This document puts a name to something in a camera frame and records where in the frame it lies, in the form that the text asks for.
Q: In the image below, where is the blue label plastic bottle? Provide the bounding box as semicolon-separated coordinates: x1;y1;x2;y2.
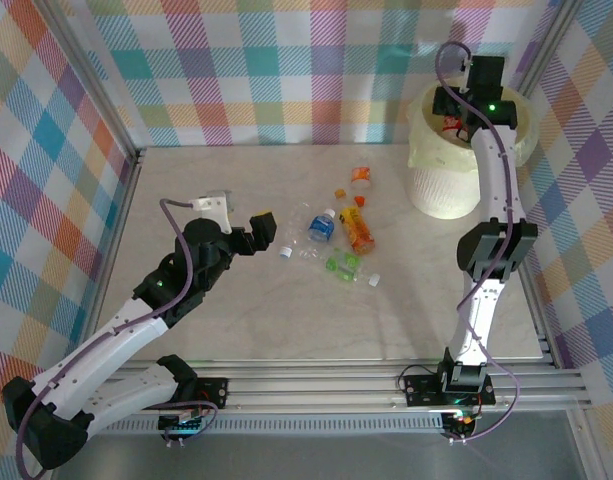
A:
306;208;338;244

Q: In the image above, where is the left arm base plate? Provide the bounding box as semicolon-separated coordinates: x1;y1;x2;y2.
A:
155;377;230;412

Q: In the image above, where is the aluminium frame post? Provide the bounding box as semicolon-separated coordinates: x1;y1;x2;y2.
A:
505;0;587;96
38;0;145;161

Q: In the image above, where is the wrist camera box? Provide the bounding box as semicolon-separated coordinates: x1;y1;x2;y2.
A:
459;55;475;95
188;188;236;235

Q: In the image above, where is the small orange label bottle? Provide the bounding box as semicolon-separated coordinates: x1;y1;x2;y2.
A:
349;166;376;190

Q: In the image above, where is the clear crumpled bottle white cap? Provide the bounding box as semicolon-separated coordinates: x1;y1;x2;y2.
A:
278;202;323;262

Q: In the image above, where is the white trash bin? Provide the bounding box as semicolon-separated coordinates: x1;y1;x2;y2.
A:
408;82;540;171

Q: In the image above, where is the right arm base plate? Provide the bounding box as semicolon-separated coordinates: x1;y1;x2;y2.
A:
403;372;497;407

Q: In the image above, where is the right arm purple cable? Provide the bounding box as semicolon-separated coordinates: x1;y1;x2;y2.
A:
434;40;522;446

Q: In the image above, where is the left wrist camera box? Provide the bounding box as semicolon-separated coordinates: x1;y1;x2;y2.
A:
188;188;236;235

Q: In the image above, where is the white ribbed bin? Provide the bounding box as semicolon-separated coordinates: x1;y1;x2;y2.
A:
409;159;482;220

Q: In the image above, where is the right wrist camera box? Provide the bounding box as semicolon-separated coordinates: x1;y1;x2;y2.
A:
459;55;475;95

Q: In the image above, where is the red label cola bottle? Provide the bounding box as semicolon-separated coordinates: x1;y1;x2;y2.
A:
441;114;471;143

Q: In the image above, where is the green label plastic bottle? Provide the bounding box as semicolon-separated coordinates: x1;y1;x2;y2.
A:
323;248;382;288

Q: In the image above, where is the aluminium mounting rail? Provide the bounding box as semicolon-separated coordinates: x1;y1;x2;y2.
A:
100;359;590;417

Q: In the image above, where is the orange juice plastic bottle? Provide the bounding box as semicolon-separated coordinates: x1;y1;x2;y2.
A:
338;205;377;256

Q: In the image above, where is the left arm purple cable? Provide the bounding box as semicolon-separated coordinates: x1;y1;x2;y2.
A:
13;198;222;479

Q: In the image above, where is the slotted cable duct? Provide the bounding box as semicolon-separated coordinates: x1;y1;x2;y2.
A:
100;418;446;434

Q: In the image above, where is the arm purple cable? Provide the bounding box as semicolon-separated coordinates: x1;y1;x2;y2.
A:
13;198;222;479
434;40;522;446

